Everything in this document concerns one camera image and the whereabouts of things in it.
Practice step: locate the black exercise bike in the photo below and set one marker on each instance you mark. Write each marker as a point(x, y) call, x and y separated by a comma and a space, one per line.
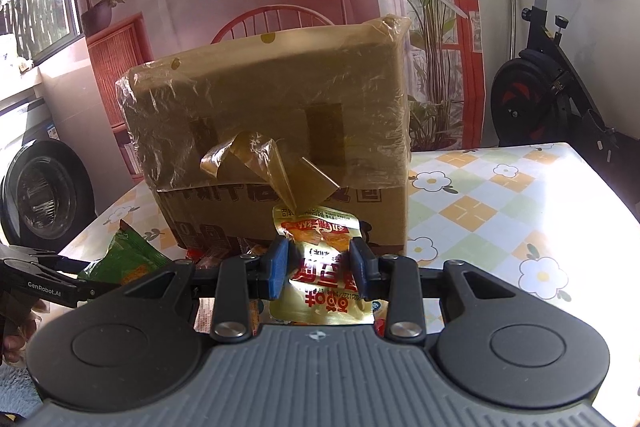
point(545, 82)

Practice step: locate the red snack packet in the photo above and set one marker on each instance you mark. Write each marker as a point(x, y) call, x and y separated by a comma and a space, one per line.
point(210, 260)

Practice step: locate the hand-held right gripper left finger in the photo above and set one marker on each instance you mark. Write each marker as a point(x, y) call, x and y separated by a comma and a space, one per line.
point(278, 268)

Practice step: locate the person's left hand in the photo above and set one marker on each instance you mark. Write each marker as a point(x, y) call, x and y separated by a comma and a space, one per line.
point(18, 332)

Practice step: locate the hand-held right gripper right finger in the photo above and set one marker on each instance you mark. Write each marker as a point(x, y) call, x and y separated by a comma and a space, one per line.
point(361, 271)

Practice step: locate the floral checkered tablecloth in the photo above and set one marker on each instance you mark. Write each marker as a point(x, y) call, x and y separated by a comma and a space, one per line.
point(500, 207)

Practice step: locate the gold foil snack packet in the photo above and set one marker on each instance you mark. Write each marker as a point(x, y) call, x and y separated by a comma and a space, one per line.
point(320, 277)

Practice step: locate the green and orange snack bag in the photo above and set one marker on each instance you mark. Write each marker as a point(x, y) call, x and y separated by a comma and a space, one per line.
point(131, 257)

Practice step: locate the taped cardboard box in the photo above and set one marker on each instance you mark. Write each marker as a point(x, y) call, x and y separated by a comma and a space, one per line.
point(280, 122)

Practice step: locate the white washing machine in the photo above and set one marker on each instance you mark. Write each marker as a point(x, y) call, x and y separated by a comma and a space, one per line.
point(40, 187)

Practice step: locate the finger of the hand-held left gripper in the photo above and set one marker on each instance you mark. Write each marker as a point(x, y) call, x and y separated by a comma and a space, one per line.
point(45, 258)

